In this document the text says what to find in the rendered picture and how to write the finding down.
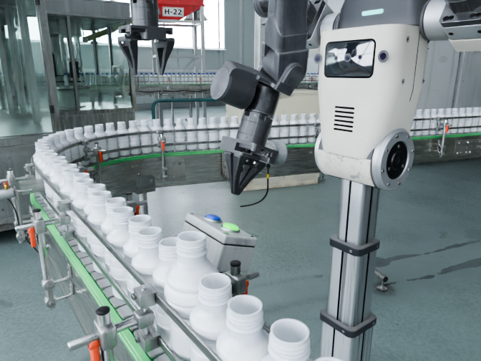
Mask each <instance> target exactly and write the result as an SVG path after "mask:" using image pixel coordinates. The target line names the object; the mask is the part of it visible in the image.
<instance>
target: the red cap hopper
mask: <svg viewBox="0 0 481 361"><path fill-rule="evenodd" d="M157 2H158V7H159V9H160V12H161V14H158V16H159V23H193V25H192V24H159V26H163V27H193V41H194V54H171V55H170V56H169V58H192V59H191V60H190V61H189V63H188V64H187V65H186V66H185V67H184V68H183V71H185V70H186V69H187V68H188V67H189V65H190V64H191V63H192V62H193V61H194V65H193V66H192V67H191V68H190V69H189V70H190V71H191V70H192V69H193V68H195V76H198V62H199V61H200V60H201V68H202V73H204V76H205V20H204V6H205V4H203V0H157ZM199 10H200V21H197V11H199ZM192 13H193V21H191V20H181V19H183V18H185V17H186V16H188V15H190V14H192ZM198 26H200V40H201V54H198V36H197V27H198ZM158 41H159V40H151V47H152V70H153V76H155V73H157V76H160V74H159V70H158V66H157V57H156V53H155V42H158ZM198 58H199V59H198ZM166 65H167V66H168V67H169V68H170V69H171V70H172V71H173V70H174V69H173V68H172V67H171V66H170V65H169V64H168V63H167V64H166ZM156 66H157V70H156ZM154 95H155V100H158V99H162V95H159V93H158V95H157V93H155V94H154ZM195 109H196V127H197V126H198V124H199V117H200V109H199V102H195ZM159 116H160V126H161V128H163V127H164V126H165V125H163V111H162V102H159V107H158V103H157V104H156V106H155V118H156V119H159ZM203 117H205V119H206V122H205V124H207V110H206V102H203Z"/></svg>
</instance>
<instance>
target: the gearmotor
mask: <svg viewBox="0 0 481 361"><path fill-rule="evenodd" d="M266 147H267V148H270V149H273V150H277V151H279V154H278V158H276V162H275V164H283V163H285V162H286V160H287V157H288V149H287V146H286V144H285V142H284V141H282V140H272V141H267V142H266ZM226 151H227V150H224V151H222V166H223V180H224V181H225V182H227V181H229V180H230V177H229V173H228V166H227V163H226V159H225V152H226ZM227 152H229V153H232V152H230V151H227ZM261 162H263V161H261ZM263 163H266V162H263ZM275 164H274V165H275ZM270 165H273V164H270V163H266V167H267V191H266V194H265V196H264V197H263V198H262V199H261V200H260V201H258V202H256V203H252V204H249V205H244V206H240V207H246V206H252V205H255V204H257V203H260V202H261V201H262V200H263V199H264V198H265V197H266V196H267V194H268V179H269V168H270V167H271V166H270Z"/></svg>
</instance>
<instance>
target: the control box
mask: <svg viewBox="0 0 481 361"><path fill-rule="evenodd" d="M224 223H227V222H226V221H224V220H222V219H221V220H220V221H216V220H213V219H210V218H207V217H206V216H205V215H200V214H194V213H187V216H186V218H185V223H184V226H183V230H182V232H184V231H201V232H203V233H204V234H205V235H206V237H205V239H206V240H207V246H206V248H207V250H208V252H207V253H206V258H207V259H208V261H210V262H211V263H212V264H213V265H214V266H215V267H216V269H217V270H218V271H219V273H223V272H227V271H229V270H230V262H231V261H233V260H239V261H240V262H241V265H240V272H242V273H246V272H248V269H249V266H250V263H251V259H252V256H253V252H254V247H255V245H256V242H257V238H256V237H254V236H252V235H250V234H248V233H246V232H245V231H242V230H240V229H238V231H236V230H232V229H229V228H226V227H224V226H223V224H224Z"/></svg>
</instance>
